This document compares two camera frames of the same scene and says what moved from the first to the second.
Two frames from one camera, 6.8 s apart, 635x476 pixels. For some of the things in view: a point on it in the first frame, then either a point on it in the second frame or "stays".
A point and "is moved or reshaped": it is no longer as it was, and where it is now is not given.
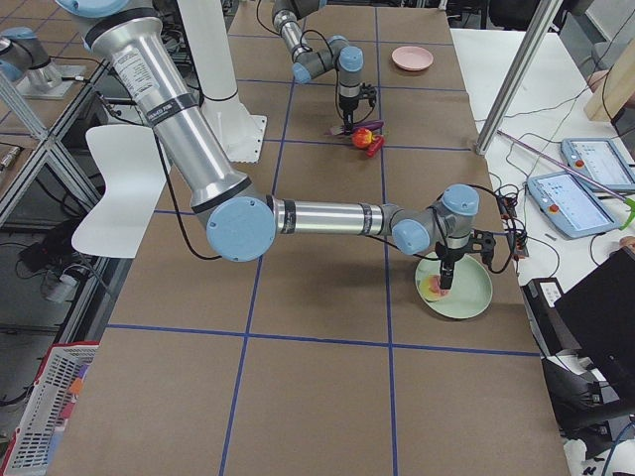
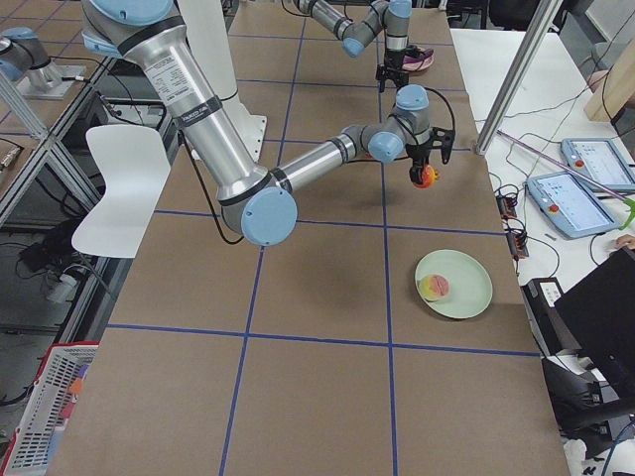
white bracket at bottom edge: [210, 29] stays
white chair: [136, 171] stays
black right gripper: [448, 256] → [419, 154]
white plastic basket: [61, 381] stays
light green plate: [470, 291] stays
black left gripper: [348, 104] → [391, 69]
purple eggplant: [340, 130] is moved or reshaped
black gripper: [483, 242] → [444, 140]
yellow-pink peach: [430, 288] stays
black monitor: [599, 312] stays
